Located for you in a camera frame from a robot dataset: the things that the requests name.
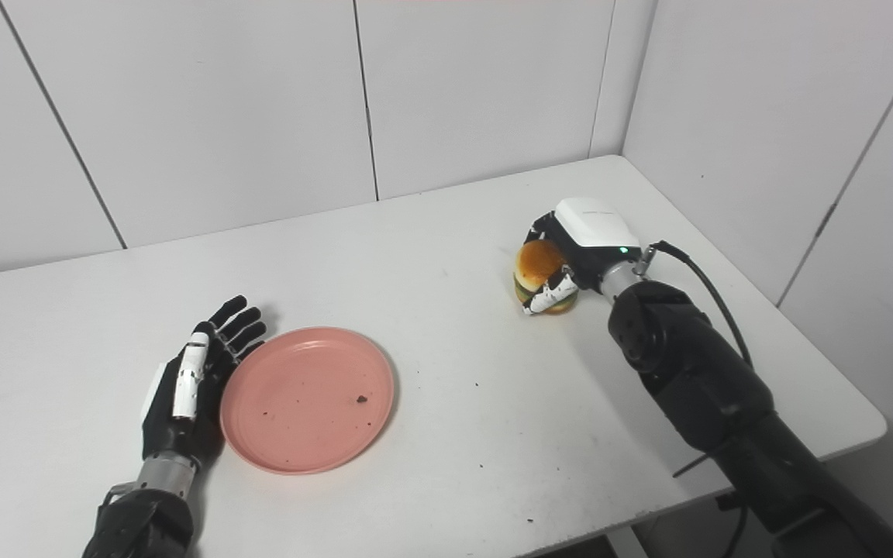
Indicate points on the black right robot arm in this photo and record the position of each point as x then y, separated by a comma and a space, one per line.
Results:
694, 364

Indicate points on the toy hamburger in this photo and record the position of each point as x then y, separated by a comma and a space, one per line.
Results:
536, 263

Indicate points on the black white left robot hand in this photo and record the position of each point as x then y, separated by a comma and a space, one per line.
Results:
163, 418

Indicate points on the pink round plate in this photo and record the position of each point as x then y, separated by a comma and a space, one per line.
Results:
299, 403

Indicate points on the white table leg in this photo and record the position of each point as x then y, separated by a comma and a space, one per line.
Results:
626, 546

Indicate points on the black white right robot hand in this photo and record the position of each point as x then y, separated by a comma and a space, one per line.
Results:
594, 225

